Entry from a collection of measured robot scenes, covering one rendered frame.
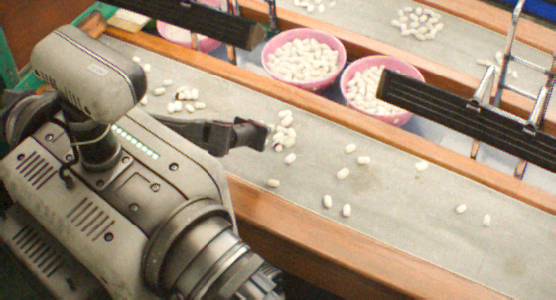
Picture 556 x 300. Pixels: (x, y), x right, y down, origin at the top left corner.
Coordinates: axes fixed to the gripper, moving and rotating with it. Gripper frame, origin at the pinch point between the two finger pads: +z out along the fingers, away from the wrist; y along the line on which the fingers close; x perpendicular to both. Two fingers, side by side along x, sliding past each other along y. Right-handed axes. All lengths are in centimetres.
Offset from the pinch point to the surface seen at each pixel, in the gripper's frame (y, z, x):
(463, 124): -53, -12, -23
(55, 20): 85, -7, -10
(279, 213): -15.3, -10.6, 15.6
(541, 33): -60, 75, -54
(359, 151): -23.1, 14.2, -1.5
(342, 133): -15.6, 16.8, -3.7
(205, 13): 21.2, -12.0, -26.9
